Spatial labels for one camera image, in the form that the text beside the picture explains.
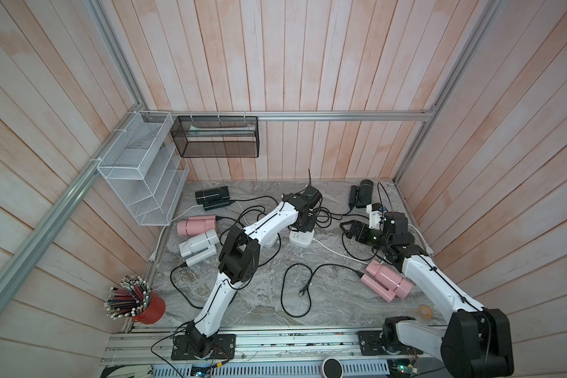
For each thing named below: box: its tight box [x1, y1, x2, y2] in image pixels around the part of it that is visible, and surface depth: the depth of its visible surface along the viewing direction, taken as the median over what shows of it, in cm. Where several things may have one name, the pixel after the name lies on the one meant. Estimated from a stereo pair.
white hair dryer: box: [178, 228, 220, 267], surface depth 93 cm
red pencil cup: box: [103, 274, 167, 325], surface depth 70 cm
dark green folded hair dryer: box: [195, 185, 231, 212], surface depth 111 cm
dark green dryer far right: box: [348, 178, 375, 210], surface depth 113 cm
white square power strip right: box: [289, 229, 315, 249], surface depth 99 cm
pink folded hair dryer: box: [176, 215, 217, 237], surface depth 98 cm
